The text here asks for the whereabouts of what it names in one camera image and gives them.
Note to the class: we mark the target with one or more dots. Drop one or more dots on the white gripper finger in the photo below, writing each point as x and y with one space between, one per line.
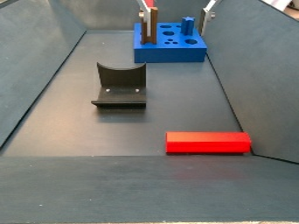
146 16
207 15

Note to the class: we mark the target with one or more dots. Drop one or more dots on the red hexagon prism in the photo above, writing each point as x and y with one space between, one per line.
207 142

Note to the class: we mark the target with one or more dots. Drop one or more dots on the red square peg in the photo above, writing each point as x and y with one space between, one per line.
150 3

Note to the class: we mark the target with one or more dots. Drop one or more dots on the blue star peg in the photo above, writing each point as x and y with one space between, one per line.
187 26

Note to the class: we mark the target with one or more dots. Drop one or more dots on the brown notched peg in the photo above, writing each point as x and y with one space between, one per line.
154 22

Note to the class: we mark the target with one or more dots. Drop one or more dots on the blue shape sorter block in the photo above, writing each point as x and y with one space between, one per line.
173 48

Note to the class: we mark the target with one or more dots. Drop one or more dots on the black curved holder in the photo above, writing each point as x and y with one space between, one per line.
122 87

